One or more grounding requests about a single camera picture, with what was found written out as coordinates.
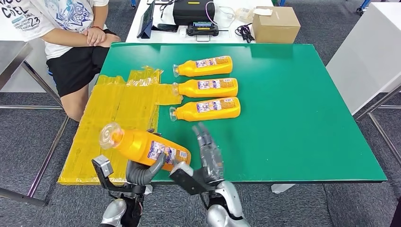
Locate brown cardboard box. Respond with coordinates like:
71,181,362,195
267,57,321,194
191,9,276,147
252,6,301,44

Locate yellow taped cardboard mat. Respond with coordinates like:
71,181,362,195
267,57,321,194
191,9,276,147
58,66,184,185

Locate tablet in dark folio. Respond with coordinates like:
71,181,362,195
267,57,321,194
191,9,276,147
137,1,156,39

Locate person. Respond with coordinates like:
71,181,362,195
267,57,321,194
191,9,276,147
0,0,122,123

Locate purple cable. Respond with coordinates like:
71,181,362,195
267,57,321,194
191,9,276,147
205,1,218,26

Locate black smartphone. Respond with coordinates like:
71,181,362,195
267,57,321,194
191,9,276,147
152,23,179,33

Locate white desk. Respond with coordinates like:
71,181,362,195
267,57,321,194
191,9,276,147
125,0,275,44

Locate coiled black cable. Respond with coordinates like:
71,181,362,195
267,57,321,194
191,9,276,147
235,23,255,44

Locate white charger cable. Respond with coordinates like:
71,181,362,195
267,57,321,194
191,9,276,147
218,5,236,20

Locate black case with yellow stripe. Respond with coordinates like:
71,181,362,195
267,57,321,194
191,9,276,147
173,0,216,26

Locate metal table frame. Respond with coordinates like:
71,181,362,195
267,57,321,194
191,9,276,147
355,84,401,166

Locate thin black cable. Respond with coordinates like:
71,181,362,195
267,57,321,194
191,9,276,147
159,0,178,19

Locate black handheld device with screen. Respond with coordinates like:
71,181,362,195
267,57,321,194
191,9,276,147
186,21,219,42

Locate orange detergent bottle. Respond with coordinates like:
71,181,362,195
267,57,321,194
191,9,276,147
172,55,234,78
172,78,239,98
169,97,241,122
99,122,192,172

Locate person's left hand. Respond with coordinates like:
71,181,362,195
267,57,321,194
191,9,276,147
83,27,107,47

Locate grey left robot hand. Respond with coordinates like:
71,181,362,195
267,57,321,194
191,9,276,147
125,128,167,188

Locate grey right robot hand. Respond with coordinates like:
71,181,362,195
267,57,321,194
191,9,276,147
192,122,225,185

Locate white table foot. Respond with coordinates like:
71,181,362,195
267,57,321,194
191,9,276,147
136,184,154,195
270,183,296,194

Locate steel table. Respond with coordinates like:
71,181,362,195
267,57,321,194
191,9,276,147
0,41,70,208

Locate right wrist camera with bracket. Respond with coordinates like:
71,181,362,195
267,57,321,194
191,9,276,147
169,161,218,195

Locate blue cart frame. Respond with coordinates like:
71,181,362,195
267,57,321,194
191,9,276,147
356,0,373,15

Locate clear plastic bag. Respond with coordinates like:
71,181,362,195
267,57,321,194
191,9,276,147
235,8,254,23

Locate person's right hand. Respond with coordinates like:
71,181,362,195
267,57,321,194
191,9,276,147
102,33,122,48

